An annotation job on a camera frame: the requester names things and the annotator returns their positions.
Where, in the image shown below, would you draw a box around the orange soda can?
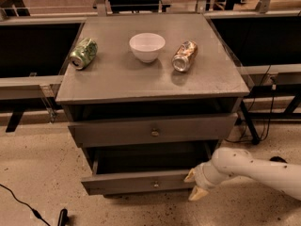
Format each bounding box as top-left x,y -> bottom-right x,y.
171,40 -> 198,73

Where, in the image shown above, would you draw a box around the left metal railing barrier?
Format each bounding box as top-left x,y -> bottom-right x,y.
0,16 -> 86,133

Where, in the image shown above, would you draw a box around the grey top drawer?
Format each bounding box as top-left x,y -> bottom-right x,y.
69,113 -> 238,148

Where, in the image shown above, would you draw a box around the black cables at right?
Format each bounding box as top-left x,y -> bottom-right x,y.
224,64 -> 277,144

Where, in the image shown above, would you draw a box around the right metal railing barrier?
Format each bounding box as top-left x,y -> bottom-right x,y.
205,10 -> 301,145

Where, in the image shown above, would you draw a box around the black cylindrical object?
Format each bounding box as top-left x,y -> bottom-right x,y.
57,208 -> 69,226

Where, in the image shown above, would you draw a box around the white bowl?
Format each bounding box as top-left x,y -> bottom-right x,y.
129,33 -> 166,63

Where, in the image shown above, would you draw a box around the green soda can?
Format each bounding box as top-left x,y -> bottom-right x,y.
69,38 -> 98,70

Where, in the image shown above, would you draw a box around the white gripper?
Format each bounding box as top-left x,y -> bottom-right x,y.
184,162 -> 230,202

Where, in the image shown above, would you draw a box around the grey wooden drawer cabinet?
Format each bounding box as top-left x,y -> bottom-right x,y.
55,13 -> 251,149

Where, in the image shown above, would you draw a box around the black floor cable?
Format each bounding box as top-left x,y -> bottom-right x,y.
0,183 -> 52,226

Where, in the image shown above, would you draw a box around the grey drawer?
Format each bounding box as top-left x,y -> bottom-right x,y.
69,113 -> 238,148
82,141 -> 215,196

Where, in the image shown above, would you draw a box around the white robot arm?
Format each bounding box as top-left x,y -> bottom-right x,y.
184,147 -> 301,201

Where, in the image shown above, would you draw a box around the metal railing barrier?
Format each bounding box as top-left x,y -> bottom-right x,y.
205,10 -> 301,145
0,16 -> 86,133

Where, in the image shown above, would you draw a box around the black shoe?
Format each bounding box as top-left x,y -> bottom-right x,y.
270,156 -> 287,163

